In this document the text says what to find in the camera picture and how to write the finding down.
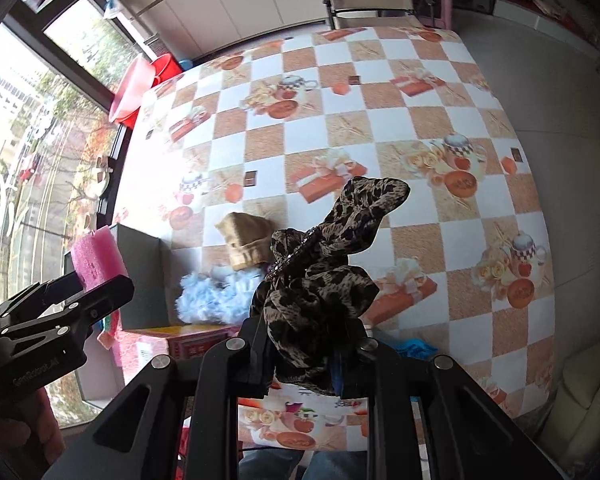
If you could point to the grey cardboard box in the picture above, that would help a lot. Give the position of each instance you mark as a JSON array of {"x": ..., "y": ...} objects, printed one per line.
[{"x": 140, "y": 270}]

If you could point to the leopard print scarf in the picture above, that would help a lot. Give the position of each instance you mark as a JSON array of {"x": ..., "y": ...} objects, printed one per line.
[{"x": 320, "y": 285}]

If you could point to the pink sponge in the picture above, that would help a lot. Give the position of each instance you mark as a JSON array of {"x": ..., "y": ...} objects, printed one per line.
[{"x": 100, "y": 255}]

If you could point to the beige sock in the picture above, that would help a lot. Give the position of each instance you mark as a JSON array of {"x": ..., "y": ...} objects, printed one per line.
[{"x": 245, "y": 242}]

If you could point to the red patterned box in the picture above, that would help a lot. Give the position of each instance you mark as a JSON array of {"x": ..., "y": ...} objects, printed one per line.
[{"x": 190, "y": 345}]

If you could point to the white shoe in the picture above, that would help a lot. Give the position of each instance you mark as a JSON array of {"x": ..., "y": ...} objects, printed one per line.
[
  {"x": 104, "y": 189},
  {"x": 102, "y": 165}
]

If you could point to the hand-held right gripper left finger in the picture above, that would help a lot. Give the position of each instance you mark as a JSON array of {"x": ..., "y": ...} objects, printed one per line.
[{"x": 255, "y": 360}]

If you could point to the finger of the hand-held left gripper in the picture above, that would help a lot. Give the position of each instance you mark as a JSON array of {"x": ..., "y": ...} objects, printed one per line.
[
  {"x": 80, "y": 305},
  {"x": 30, "y": 297}
]

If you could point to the checkered tablecloth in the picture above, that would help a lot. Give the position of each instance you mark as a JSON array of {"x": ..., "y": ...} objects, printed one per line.
[{"x": 330, "y": 100}]

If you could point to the white cabinet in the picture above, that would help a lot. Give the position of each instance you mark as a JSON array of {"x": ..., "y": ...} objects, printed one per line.
[{"x": 220, "y": 5}]

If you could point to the translucent red basin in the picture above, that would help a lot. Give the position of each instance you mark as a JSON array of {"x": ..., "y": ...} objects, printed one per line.
[{"x": 130, "y": 87}]

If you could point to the pink stool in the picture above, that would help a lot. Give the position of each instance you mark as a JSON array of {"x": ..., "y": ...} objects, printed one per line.
[{"x": 442, "y": 7}]

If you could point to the blue glove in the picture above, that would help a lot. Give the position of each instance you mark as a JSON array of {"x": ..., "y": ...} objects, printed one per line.
[{"x": 415, "y": 347}]

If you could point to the light blue fluffy cloth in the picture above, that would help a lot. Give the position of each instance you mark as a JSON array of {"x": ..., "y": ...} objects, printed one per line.
[{"x": 210, "y": 300}]

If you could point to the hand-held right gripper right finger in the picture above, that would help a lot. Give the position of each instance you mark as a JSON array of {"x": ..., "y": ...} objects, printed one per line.
[{"x": 352, "y": 365}]

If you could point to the person's jeans legs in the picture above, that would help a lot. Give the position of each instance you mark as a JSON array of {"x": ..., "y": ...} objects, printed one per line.
[{"x": 270, "y": 467}]

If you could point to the black framed window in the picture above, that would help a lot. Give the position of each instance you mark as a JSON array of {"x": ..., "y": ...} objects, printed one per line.
[{"x": 30, "y": 135}]

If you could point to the blue basin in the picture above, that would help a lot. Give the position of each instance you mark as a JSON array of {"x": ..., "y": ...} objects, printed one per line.
[{"x": 186, "y": 64}]

